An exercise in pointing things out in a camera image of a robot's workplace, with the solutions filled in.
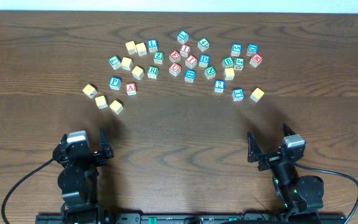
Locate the red U block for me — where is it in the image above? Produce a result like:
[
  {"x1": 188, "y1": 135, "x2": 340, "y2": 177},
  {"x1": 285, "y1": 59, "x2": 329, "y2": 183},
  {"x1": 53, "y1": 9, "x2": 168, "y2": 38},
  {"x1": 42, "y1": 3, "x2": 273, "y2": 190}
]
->
[{"x1": 168, "y1": 62, "x2": 181, "y2": 77}]

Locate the yellow block top left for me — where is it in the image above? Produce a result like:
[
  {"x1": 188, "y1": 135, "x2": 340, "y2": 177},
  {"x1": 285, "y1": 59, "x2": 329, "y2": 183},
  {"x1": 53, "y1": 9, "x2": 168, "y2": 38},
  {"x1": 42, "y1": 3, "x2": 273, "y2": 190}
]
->
[{"x1": 125, "y1": 41, "x2": 137, "y2": 55}]

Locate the blue 2 block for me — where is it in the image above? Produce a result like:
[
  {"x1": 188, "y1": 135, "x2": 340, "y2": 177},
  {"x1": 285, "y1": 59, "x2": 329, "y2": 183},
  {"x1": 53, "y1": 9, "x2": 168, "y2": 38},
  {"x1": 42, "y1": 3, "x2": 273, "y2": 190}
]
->
[{"x1": 214, "y1": 80, "x2": 225, "y2": 93}]

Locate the red i block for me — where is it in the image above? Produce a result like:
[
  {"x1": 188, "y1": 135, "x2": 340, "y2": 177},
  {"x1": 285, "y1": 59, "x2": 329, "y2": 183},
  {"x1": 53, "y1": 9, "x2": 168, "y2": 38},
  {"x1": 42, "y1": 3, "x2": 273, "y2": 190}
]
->
[
  {"x1": 180, "y1": 44, "x2": 191, "y2": 58},
  {"x1": 185, "y1": 55, "x2": 198, "y2": 69}
]

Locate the blue D block right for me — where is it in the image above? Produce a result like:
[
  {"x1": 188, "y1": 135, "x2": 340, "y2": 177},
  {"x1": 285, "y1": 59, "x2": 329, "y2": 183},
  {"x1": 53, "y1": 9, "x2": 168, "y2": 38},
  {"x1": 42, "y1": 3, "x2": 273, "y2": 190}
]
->
[{"x1": 246, "y1": 44, "x2": 259, "y2": 57}]

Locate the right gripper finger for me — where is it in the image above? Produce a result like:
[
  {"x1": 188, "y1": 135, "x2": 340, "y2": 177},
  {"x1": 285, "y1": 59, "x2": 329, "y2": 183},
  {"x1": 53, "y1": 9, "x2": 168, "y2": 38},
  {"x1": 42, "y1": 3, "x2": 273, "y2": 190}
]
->
[
  {"x1": 247, "y1": 132, "x2": 262, "y2": 162},
  {"x1": 282, "y1": 123, "x2": 296, "y2": 137}
]

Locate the red M block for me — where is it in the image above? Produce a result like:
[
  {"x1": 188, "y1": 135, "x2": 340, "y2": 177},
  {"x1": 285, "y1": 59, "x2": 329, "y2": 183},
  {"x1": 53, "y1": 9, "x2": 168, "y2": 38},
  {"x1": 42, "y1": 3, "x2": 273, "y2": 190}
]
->
[{"x1": 249, "y1": 54, "x2": 264, "y2": 68}]

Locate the green B block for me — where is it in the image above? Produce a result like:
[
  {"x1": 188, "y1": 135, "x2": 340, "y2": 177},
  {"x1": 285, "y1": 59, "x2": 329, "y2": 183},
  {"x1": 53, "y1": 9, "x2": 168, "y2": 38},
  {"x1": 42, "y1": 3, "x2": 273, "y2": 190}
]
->
[{"x1": 222, "y1": 57, "x2": 234, "y2": 68}]

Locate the blue D block centre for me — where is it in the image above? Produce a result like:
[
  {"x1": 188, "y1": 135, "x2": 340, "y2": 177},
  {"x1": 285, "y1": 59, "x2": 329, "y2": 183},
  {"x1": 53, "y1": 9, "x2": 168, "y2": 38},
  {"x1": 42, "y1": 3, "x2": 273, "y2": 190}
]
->
[{"x1": 199, "y1": 54, "x2": 210, "y2": 68}]

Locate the yellow G block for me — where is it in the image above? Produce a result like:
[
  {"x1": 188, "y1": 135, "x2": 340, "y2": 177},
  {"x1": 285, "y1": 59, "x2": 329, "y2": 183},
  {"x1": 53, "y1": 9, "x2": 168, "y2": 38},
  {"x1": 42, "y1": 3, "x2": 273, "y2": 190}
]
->
[{"x1": 224, "y1": 67, "x2": 235, "y2": 80}]

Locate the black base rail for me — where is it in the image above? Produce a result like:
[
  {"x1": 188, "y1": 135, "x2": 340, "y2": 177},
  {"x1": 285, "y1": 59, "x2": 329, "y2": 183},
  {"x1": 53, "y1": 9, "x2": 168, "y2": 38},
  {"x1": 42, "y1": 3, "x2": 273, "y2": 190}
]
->
[{"x1": 35, "y1": 212, "x2": 346, "y2": 224}]

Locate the yellow block far right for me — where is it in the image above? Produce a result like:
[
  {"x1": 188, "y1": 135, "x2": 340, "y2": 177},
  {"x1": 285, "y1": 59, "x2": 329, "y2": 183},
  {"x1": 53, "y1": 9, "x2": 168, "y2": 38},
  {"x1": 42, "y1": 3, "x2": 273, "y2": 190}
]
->
[{"x1": 250, "y1": 87, "x2": 265, "y2": 103}]

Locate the red I block upper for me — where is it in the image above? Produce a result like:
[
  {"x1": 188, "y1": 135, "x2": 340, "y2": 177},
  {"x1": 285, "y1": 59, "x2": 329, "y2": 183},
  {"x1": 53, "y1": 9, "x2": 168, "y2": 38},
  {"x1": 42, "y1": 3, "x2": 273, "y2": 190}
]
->
[{"x1": 180, "y1": 44, "x2": 191, "y2": 58}]

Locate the green N block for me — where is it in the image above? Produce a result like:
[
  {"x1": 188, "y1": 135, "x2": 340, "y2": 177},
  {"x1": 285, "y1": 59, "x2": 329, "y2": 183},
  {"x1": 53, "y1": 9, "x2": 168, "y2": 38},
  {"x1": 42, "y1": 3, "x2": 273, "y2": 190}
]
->
[{"x1": 204, "y1": 65, "x2": 216, "y2": 80}]

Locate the yellow block far left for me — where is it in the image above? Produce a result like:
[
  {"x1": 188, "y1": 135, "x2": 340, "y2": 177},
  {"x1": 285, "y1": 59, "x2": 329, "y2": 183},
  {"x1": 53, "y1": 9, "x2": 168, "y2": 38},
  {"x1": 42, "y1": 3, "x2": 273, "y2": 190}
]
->
[{"x1": 82, "y1": 84, "x2": 98, "y2": 99}]

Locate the blue T block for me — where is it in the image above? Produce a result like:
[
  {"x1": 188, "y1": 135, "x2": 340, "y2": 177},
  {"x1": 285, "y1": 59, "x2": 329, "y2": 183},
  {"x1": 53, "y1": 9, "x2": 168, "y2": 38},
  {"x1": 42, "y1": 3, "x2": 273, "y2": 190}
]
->
[{"x1": 232, "y1": 88, "x2": 244, "y2": 101}]

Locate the yellow block centre left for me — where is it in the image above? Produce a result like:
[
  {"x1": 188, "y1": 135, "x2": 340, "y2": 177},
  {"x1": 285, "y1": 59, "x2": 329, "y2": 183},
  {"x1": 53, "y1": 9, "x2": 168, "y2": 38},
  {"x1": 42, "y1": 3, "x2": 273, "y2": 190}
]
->
[{"x1": 132, "y1": 66, "x2": 144, "y2": 80}]

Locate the yellow O block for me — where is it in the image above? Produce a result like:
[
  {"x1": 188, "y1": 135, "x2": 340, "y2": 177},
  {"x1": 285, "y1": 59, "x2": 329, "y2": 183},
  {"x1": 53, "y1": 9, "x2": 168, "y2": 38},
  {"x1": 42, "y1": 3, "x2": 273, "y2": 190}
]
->
[{"x1": 109, "y1": 100, "x2": 124, "y2": 114}]

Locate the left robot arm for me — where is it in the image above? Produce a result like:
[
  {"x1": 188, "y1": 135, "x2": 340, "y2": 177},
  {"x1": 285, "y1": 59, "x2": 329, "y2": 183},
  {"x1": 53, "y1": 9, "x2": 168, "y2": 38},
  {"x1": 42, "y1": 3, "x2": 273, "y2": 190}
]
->
[{"x1": 52, "y1": 129, "x2": 114, "y2": 224}]

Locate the blue L block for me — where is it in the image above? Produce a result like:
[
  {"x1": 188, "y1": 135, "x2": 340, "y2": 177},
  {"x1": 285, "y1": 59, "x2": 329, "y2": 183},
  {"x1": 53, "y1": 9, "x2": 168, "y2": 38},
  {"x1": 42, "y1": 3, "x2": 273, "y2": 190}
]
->
[{"x1": 147, "y1": 39, "x2": 158, "y2": 53}]

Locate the red A block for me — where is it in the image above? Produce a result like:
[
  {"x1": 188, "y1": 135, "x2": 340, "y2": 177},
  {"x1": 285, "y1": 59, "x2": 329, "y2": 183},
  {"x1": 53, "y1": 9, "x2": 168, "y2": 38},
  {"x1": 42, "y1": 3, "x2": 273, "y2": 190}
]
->
[{"x1": 126, "y1": 82, "x2": 137, "y2": 95}]

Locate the blue P block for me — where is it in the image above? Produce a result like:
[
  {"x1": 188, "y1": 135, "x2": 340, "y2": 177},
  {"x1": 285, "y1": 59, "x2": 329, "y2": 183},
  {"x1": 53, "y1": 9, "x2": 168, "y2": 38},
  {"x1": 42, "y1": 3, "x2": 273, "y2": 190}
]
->
[{"x1": 109, "y1": 77, "x2": 122, "y2": 90}]

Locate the green Z block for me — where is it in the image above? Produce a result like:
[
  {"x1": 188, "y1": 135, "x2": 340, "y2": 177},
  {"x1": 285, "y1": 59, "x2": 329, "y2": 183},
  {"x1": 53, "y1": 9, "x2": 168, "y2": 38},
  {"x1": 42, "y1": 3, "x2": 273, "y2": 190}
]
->
[{"x1": 154, "y1": 51, "x2": 164, "y2": 64}]

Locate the blue d block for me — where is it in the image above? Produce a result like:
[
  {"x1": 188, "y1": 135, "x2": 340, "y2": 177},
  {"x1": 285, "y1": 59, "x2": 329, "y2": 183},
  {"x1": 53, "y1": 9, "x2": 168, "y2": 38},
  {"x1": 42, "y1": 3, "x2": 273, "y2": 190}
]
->
[
  {"x1": 199, "y1": 54, "x2": 210, "y2": 68},
  {"x1": 246, "y1": 44, "x2": 259, "y2": 57}
]

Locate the blue H block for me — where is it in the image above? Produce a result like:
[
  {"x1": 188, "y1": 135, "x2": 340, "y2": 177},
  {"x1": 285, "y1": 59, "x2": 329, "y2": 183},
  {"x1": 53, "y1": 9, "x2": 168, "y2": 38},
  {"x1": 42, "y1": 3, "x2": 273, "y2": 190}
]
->
[{"x1": 184, "y1": 69, "x2": 196, "y2": 83}]

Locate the green R block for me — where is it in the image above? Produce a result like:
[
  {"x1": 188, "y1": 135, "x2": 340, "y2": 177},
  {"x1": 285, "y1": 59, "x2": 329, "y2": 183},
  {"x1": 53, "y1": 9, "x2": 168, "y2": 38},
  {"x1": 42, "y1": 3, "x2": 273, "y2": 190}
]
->
[{"x1": 147, "y1": 66, "x2": 158, "y2": 79}]

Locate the yellow C block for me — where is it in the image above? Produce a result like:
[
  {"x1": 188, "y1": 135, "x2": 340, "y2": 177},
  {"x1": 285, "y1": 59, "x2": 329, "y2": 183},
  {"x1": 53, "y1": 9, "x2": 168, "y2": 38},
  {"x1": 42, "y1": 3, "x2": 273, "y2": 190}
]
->
[{"x1": 95, "y1": 95, "x2": 108, "y2": 109}]

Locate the blue 5 block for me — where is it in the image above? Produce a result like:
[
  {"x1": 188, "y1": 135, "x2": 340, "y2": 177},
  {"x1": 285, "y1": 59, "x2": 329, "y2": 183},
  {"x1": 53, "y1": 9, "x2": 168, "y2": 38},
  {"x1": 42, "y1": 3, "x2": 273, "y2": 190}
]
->
[{"x1": 231, "y1": 43, "x2": 242, "y2": 57}]

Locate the red I block lower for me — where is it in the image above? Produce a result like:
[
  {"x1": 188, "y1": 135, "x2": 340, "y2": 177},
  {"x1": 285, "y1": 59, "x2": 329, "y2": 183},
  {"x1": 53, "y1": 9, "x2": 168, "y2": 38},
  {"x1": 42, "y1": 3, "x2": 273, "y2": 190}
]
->
[{"x1": 185, "y1": 55, "x2": 198, "y2": 69}]

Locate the green 4 block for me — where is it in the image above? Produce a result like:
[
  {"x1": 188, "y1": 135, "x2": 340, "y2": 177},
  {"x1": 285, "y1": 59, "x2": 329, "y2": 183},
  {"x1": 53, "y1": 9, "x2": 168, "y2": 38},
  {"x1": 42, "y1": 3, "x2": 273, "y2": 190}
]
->
[{"x1": 198, "y1": 37, "x2": 210, "y2": 52}]

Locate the red E block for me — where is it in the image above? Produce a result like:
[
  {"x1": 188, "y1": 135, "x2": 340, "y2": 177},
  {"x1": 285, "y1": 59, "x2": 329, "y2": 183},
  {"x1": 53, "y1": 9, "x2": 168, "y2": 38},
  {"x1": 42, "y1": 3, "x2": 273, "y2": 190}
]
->
[{"x1": 169, "y1": 50, "x2": 181, "y2": 63}]

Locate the green J block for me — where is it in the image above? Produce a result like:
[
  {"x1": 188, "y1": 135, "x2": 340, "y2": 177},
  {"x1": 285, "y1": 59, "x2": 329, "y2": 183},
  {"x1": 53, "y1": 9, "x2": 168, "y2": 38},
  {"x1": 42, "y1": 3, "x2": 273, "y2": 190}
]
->
[{"x1": 234, "y1": 57, "x2": 245, "y2": 70}]

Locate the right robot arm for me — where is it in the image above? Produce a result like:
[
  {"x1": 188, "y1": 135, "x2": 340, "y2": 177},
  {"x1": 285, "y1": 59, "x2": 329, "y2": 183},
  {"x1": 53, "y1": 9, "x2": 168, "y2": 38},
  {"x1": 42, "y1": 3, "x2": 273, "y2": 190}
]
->
[{"x1": 247, "y1": 124, "x2": 324, "y2": 222}]

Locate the yellow S block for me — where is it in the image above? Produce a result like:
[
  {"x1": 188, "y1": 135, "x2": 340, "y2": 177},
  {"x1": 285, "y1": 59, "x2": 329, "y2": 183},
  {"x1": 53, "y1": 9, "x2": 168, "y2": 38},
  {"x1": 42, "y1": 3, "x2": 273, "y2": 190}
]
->
[{"x1": 135, "y1": 42, "x2": 147, "y2": 57}]

